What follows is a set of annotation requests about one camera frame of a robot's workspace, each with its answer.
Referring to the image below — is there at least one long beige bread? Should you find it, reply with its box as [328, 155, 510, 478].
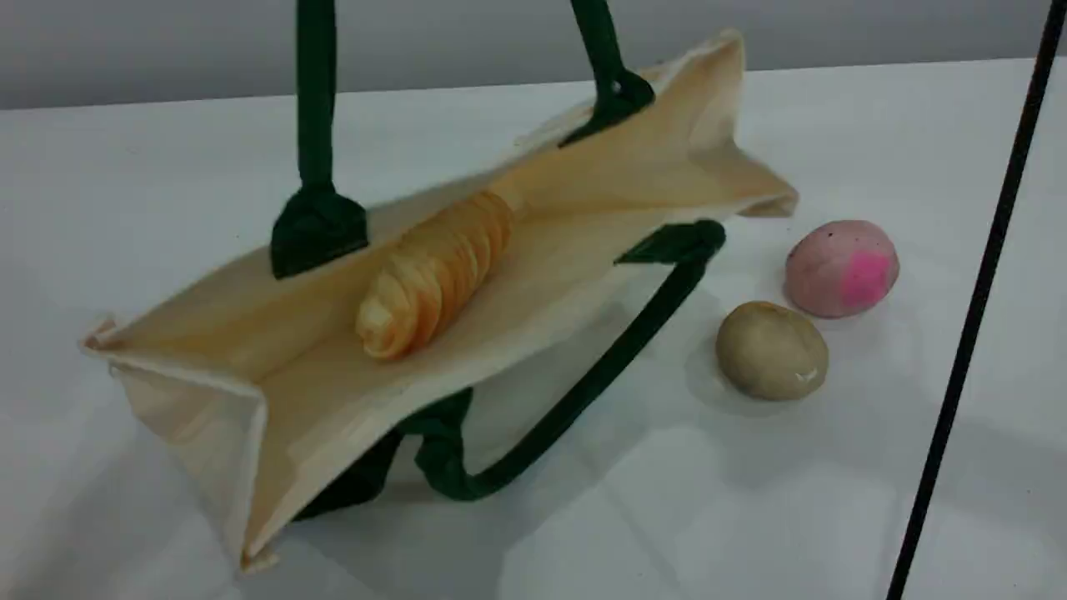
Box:
[357, 190, 513, 361]

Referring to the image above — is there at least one white bag with green handles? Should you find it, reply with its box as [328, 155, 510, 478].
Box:
[81, 0, 799, 576]

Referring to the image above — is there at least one round beige bun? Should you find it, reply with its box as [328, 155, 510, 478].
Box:
[715, 300, 830, 403]

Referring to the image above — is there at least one pink peach bun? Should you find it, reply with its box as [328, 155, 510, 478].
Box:
[785, 219, 901, 319]

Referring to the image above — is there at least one long black cable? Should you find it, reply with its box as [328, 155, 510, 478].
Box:
[885, 0, 1067, 600]

